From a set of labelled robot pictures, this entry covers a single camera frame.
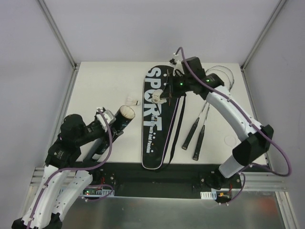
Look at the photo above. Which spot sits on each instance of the badminton racket black grip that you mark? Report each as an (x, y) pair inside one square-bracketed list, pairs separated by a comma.
[(193, 129), (200, 138)]

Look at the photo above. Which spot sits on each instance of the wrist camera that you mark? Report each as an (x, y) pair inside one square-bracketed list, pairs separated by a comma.
[(104, 116), (177, 65)]

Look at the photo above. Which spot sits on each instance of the aluminium frame rail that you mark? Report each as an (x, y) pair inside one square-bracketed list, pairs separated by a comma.
[(253, 181)]

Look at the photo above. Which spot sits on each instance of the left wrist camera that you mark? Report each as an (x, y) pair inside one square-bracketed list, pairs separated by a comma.
[(104, 116)]

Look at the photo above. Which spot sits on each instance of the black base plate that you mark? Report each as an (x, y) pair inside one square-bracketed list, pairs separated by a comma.
[(175, 181)]

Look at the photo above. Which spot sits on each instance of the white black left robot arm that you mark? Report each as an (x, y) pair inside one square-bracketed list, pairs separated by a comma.
[(72, 165)]

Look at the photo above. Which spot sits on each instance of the white feather shuttlecock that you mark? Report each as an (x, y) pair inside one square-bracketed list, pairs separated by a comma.
[(132, 101), (127, 112), (156, 97)]

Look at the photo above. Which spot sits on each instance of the black racket bag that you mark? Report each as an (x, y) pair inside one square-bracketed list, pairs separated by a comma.
[(161, 123)]

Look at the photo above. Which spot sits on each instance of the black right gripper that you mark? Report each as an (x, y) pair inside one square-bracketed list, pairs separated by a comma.
[(170, 86)]

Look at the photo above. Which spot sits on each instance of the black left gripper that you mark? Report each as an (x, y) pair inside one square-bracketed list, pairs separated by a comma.
[(110, 130)]

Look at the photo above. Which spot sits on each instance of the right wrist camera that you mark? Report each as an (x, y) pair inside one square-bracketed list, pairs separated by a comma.
[(177, 65)]

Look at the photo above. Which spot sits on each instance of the black shuttlecock tube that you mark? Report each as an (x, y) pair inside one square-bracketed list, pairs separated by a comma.
[(99, 147)]

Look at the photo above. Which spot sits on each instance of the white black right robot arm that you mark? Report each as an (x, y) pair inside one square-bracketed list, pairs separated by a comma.
[(255, 139)]

